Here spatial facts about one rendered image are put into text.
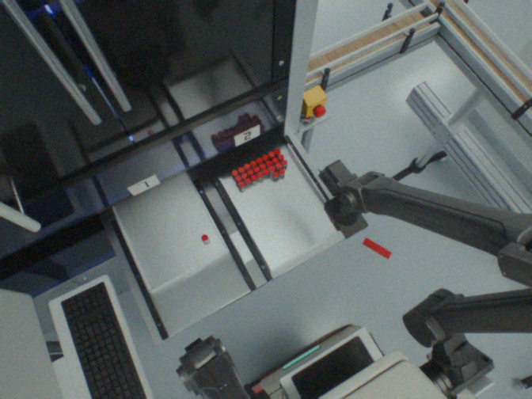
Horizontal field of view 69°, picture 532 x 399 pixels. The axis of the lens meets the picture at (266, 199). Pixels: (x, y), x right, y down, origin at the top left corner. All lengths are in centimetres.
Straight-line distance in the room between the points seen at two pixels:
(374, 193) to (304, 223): 53
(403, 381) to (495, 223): 32
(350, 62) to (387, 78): 124
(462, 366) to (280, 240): 60
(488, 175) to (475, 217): 131
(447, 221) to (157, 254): 87
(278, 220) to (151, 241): 40
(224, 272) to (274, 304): 90
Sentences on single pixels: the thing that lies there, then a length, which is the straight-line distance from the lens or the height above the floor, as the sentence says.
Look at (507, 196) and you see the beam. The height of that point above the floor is 55.
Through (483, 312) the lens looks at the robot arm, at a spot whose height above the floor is 143.
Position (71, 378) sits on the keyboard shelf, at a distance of 138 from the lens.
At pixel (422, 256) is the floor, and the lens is 228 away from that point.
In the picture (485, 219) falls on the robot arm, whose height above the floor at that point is 156.
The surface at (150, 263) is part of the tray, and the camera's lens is 125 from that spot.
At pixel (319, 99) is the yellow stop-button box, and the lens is 127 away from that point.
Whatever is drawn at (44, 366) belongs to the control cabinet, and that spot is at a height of 86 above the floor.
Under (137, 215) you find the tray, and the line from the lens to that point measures 130.
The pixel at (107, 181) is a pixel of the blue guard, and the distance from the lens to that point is 110.
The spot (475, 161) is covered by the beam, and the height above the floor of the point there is 55.
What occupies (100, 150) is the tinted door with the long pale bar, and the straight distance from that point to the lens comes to 99.
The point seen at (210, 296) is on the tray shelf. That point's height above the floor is 88.
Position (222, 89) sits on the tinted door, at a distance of 99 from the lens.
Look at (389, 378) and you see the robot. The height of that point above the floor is 133.
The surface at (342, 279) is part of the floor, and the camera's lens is 213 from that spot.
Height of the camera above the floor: 206
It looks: 69 degrees down
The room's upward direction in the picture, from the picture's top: 1 degrees clockwise
